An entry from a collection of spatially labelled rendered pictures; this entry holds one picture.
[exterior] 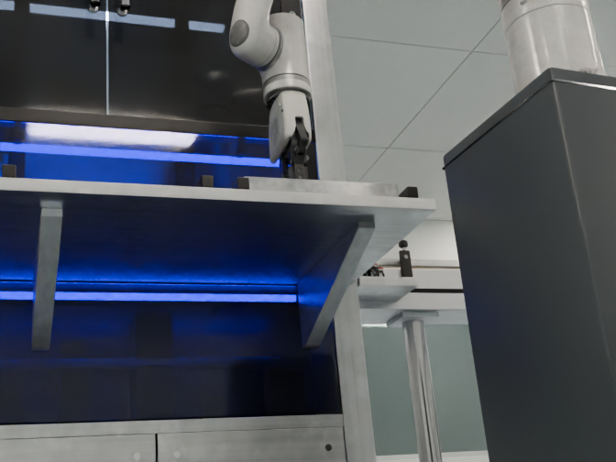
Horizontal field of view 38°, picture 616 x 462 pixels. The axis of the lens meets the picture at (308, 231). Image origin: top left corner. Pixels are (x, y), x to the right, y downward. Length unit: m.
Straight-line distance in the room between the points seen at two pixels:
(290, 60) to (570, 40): 0.52
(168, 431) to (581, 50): 0.95
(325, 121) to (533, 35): 0.78
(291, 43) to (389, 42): 3.40
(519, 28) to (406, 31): 3.63
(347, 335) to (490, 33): 3.45
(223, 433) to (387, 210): 0.52
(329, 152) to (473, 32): 3.16
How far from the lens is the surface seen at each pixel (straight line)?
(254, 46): 1.53
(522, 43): 1.27
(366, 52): 5.02
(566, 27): 1.26
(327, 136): 1.93
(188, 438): 1.65
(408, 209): 1.45
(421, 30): 4.91
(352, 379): 1.76
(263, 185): 1.41
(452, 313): 2.05
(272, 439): 1.69
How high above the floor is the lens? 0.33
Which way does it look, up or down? 21 degrees up
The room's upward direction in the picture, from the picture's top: 5 degrees counter-clockwise
